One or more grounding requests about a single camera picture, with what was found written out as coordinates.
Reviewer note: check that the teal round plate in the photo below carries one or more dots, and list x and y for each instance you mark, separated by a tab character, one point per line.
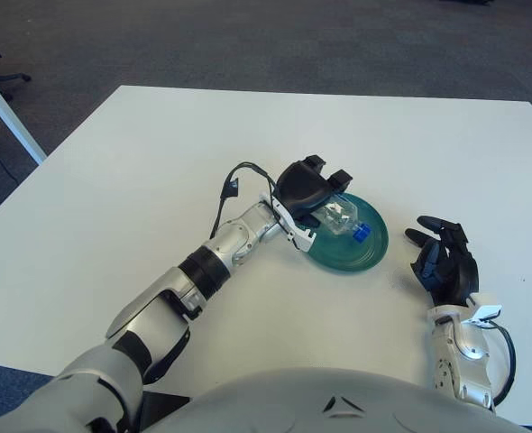
360	257

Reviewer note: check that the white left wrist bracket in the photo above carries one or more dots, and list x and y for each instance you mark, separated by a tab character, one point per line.
302	236

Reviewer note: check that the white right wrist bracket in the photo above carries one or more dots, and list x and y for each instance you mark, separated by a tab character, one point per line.
487	311

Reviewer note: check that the white side table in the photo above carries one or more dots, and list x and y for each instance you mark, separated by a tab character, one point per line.
4	113

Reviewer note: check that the black office chair base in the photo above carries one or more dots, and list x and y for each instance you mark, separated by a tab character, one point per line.
11	77

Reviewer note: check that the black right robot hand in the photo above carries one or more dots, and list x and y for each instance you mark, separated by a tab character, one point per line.
457	275

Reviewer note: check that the grey robot torso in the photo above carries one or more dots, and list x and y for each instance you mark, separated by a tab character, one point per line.
270	401

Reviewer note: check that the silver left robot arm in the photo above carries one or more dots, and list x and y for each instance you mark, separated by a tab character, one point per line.
239	230

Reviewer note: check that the clear plastic bottle blue cap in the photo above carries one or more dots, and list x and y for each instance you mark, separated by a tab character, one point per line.
338	216

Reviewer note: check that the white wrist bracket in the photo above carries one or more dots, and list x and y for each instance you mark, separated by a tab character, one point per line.
302	236
487	311

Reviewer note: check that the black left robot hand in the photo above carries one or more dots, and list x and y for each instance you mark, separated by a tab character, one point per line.
299	185

